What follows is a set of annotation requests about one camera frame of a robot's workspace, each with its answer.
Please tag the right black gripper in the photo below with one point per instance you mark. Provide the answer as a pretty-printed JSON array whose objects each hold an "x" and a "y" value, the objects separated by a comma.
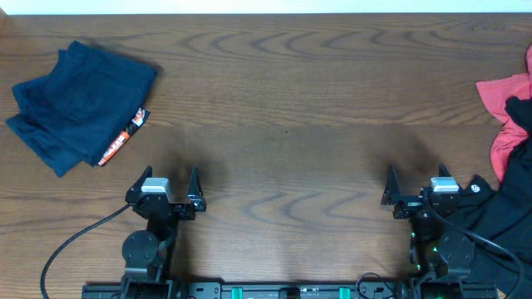
[{"x": 392, "y": 197}]

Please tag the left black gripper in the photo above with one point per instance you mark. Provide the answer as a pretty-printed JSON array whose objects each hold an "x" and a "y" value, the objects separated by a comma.
[{"x": 195, "y": 203}]

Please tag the black t-shirt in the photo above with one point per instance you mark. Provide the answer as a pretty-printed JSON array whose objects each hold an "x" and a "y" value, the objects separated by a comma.
[{"x": 504, "y": 215}]

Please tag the red t-shirt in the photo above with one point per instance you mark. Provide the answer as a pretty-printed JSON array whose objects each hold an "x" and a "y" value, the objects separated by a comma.
[{"x": 494, "y": 95}]

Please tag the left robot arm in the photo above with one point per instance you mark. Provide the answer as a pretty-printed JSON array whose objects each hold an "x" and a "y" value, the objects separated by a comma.
[{"x": 148, "y": 253}]

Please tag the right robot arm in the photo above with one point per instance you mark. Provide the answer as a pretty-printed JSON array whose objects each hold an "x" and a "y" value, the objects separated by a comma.
[{"x": 441, "y": 253}]

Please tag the folded navy blue garment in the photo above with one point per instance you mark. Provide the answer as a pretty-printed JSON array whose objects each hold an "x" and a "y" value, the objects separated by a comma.
[{"x": 74, "y": 113}]

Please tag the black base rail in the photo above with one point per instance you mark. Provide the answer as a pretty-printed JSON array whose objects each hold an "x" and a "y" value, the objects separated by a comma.
[{"x": 361, "y": 290}]

